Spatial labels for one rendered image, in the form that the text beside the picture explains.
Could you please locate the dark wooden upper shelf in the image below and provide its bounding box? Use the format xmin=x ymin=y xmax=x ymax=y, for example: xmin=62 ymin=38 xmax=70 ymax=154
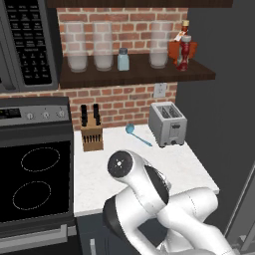
xmin=46 ymin=0 xmax=234 ymax=9

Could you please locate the wooden knife block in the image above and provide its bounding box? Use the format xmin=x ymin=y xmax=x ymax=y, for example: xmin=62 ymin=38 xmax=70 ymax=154
xmin=80 ymin=104 xmax=105 ymax=152

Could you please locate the clear glass jar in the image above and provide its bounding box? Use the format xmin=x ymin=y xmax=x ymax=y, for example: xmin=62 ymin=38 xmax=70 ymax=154
xmin=63 ymin=21 xmax=90 ymax=74
xmin=92 ymin=21 xmax=115 ymax=72
xmin=147 ymin=21 xmax=174 ymax=70

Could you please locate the black hob with oven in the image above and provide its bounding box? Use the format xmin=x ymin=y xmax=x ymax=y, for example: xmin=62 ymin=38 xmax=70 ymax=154
xmin=0 ymin=96 xmax=78 ymax=255

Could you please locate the blue ladle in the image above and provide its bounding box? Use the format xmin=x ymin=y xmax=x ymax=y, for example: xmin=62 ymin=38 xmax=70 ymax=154
xmin=125 ymin=123 xmax=153 ymax=147

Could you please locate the red condiment bottle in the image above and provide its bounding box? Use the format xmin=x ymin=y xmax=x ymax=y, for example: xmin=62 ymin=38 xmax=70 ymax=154
xmin=176 ymin=35 xmax=193 ymax=72

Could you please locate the white wall socket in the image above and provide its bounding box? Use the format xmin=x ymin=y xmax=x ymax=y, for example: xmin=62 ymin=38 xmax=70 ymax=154
xmin=152 ymin=82 xmax=168 ymax=99

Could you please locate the grey cupboard handle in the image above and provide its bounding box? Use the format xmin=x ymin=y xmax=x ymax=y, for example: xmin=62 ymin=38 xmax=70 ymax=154
xmin=89 ymin=238 xmax=98 ymax=255

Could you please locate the silver toaster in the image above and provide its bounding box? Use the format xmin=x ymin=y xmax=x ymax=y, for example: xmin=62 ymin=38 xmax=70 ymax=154
xmin=147 ymin=101 xmax=188 ymax=148

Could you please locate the black microwave oven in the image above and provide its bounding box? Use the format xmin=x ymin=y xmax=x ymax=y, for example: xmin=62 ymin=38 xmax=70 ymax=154
xmin=0 ymin=0 xmax=64 ymax=94

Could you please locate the blue shaker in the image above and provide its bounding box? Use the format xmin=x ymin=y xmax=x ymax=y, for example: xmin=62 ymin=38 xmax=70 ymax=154
xmin=117 ymin=47 xmax=130 ymax=72

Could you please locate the grey oven handle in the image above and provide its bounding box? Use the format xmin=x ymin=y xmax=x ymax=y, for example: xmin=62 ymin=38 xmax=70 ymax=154
xmin=0 ymin=223 xmax=69 ymax=255

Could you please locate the orange condiment bottle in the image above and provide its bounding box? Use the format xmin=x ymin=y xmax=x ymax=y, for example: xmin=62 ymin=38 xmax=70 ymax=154
xmin=167 ymin=20 xmax=198 ymax=67

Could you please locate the dark cupboard front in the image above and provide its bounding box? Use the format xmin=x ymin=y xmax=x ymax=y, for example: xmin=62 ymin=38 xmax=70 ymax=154
xmin=76 ymin=212 xmax=140 ymax=255

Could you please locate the grey fridge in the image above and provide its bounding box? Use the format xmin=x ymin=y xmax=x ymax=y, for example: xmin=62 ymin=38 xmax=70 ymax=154
xmin=224 ymin=160 xmax=255 ymax=255

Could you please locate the dark wooden shelf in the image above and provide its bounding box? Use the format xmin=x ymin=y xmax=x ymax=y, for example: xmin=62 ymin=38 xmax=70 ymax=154
xmin=59 ymin=53 xmax=217 ymax=90
xmin=46 ymin=0 xmax=234 ymax=9

